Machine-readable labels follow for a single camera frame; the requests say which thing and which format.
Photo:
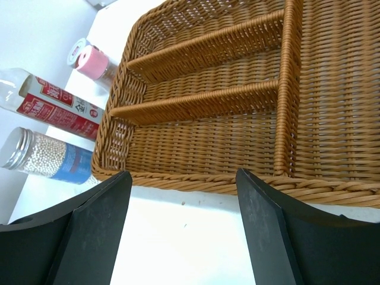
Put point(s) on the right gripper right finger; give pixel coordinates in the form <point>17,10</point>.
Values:
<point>290,242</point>

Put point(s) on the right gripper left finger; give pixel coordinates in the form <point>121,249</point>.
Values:
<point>73,242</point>

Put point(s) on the silver-cap blue-label jar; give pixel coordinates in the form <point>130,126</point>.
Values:
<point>34,153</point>

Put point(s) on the tall red-label glass bottle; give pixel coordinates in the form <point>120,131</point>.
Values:
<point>35,98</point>

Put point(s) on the pink-cap spice jar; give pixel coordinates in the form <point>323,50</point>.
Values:
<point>97,66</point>

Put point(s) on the brown wicker divided tray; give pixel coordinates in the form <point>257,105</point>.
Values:
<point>288,90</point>

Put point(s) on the white-lid dark jam jar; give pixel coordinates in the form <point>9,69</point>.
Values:
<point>74,53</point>

